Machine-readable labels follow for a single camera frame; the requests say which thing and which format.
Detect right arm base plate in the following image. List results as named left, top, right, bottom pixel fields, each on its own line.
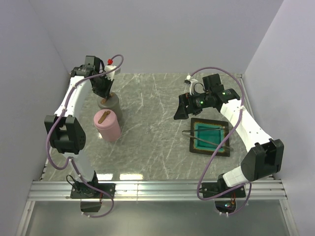
left=199, top=182, right=246, bottom=198

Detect pink round lid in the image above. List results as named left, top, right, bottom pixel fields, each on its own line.
left=94, top=109, right=118, bottom=130

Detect pink cylindrical container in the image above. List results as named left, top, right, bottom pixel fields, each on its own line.
left=95, top=122, right=121, bottom=142

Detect grey cylindrical container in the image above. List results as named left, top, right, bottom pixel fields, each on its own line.
left=109, top=104, right=123, bottom=122

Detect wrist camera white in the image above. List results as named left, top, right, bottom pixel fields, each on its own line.
left=184, top=75, right=205, bottom=95
left=104, top=59, right=121, bottom=81

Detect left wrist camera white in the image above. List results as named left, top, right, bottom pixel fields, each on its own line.
left=104, top=59, right=121, bottom=81

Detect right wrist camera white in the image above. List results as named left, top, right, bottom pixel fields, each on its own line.
left=184, top=75, right=205, bottom=95

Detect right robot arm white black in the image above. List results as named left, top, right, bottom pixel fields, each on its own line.
left=174, top=74, right=284, bottom=198

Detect aluminium front rail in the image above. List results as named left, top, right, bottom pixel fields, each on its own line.
left=27, top=179, right=287, bottom=202

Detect square black teal plate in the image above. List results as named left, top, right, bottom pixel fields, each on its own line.
left=188, top=118, right=232, bottom=155

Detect metal serving tongs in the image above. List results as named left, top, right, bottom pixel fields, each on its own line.
left=182, top=127, right=230, bottom=150

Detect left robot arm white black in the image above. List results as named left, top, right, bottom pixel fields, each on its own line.
left=44, top=54, right=124, bottom=198

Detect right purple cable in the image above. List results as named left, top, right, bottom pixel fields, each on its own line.
left=191, top=66, right=252, bottom=217

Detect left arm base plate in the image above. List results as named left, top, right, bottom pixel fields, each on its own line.
left=70, top=182, right=116, bottom=199

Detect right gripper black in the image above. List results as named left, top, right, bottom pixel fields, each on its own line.
left=173, top=90, right=212, bottom=120

